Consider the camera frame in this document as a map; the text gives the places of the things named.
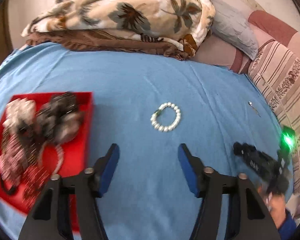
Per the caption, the pink striped bed sheet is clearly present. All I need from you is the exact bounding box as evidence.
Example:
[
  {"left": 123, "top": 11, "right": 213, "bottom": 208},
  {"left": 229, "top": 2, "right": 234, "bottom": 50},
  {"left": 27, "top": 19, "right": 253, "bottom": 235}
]
[{"left": 192, "top": 10, "right": 300, "bottom": 75}]

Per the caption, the striped floral pillow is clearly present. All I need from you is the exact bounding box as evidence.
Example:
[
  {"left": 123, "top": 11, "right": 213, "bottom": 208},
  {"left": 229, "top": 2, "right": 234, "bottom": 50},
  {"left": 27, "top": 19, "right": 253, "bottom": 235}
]
[{"left": 247, "top": 39, "right": 300, "bottom": 196}]

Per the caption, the person's right forearm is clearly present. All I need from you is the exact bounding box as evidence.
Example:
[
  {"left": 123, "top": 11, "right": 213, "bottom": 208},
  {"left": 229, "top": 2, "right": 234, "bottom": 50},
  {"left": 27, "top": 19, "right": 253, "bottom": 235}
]
[{"left": 276, "top": 209, "right": 298, "bottom": 238}]

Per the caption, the dark sheer scrunchie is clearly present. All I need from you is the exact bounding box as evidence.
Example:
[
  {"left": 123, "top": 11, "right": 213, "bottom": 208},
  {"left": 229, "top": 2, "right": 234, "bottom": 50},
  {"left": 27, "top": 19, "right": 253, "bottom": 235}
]
[{"left": 36, "top": 92, "right": 86, "bottom": 143}]

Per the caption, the floral print blanket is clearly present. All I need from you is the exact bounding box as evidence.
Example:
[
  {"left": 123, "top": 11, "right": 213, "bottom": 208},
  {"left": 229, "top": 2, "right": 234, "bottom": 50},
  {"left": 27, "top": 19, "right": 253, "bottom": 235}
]
[{"left": 21, "top": 0, "right": 216, "bottom": 58}]

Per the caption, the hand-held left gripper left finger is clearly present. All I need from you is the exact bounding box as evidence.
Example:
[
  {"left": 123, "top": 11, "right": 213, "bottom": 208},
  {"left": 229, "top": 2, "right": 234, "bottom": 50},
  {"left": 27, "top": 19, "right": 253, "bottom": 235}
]
[{"left": 18, "top": 143, "right": 120, "bottom": 240}]

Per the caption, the white pearl bracelet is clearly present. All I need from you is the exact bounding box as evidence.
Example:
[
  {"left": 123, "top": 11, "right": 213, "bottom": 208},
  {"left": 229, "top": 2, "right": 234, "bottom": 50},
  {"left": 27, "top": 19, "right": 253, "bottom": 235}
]
[{"left": 150, "top": 102, "right": 182, "bottom": 133}]

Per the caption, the red polka dot scrunchie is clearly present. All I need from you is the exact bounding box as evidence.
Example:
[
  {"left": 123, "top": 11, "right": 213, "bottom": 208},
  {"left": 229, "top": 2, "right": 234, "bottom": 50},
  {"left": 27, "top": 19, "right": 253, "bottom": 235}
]
[{"left": 19, "top": 140, "right": 56, "bottom": 201}]

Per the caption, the brown quilted blanket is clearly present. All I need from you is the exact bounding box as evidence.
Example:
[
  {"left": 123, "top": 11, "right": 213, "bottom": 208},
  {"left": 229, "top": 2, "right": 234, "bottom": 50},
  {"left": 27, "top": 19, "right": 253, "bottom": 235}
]
[{"left": 25, "top": 29, "right": 198, "bottom": 61}]

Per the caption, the blue cloth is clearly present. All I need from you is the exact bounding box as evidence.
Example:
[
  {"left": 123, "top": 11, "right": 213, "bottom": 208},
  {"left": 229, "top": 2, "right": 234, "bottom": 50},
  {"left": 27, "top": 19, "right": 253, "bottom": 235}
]
[{"left": 0, "top": 41, "right": 296, "bottom": 240}]

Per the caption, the red tray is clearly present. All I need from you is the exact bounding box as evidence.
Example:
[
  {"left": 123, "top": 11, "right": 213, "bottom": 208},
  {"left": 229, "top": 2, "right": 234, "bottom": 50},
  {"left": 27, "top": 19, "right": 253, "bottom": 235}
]
[{"left": 0, "top": 92, "right": 94, "bottom": 232}]

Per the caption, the white cherry print scrunchie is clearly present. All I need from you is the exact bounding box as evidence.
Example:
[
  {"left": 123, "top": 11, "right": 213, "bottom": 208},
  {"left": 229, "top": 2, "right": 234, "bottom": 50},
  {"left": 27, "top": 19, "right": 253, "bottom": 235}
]
[{"left": 2, "top": 99, "right": 38, "bottom": 136}]

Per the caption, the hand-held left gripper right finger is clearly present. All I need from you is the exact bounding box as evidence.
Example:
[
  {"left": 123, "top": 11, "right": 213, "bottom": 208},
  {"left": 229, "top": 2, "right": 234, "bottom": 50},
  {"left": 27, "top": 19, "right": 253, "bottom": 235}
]
[{"left": 177, "top": 143, "right": 282, "bottom": 240}]

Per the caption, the small metal pin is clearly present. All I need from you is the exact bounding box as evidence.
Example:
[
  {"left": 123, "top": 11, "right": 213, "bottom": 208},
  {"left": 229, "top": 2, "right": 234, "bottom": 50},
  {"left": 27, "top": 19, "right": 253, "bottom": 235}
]
[{"left": 248, "top": 101, "right": 262, "bottom": 117}]

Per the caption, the person's right hand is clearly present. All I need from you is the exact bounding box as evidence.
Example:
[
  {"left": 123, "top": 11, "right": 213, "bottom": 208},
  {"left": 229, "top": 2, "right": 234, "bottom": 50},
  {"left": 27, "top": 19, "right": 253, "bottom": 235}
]
[{"left": 257, "top": 184, "right": 287, "bottom": 228}]

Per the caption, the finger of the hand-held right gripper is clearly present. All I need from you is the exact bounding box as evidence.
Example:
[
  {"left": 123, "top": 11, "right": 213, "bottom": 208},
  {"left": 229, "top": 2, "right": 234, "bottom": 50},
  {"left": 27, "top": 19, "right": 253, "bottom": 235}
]
[{"left": 233, "top": 142, "right": 257, "bottom": 161}]

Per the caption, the grey pillow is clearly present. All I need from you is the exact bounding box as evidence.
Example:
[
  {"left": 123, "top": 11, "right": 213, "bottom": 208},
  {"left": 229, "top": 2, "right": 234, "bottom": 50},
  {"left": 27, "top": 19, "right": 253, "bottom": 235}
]
[{"left": 210, "top": 0, "right": 260, "bottom": 61}]

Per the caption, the white beaded hair band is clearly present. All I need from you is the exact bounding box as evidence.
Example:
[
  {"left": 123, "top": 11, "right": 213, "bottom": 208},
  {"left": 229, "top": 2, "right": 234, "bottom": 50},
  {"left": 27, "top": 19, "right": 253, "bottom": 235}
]
[{"left": 37, "top": 145, "right": 65, "bottom": 176}]

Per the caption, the red plaid scrunchie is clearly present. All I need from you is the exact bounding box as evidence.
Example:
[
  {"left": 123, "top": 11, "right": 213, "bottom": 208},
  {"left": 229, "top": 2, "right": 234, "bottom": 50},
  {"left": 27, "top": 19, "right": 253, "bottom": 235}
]
[{"left": 0, "top": 134, "right": 28, "bottom": 183}]

